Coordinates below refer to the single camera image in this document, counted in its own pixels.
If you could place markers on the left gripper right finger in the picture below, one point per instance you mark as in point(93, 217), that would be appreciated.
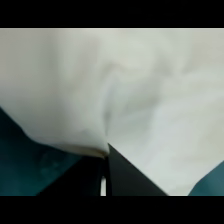
point(128, 176)

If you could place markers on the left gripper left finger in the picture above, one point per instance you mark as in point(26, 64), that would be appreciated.
point(80, 180)

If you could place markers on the white shirt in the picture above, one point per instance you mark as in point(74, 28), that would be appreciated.
point(140, 93)

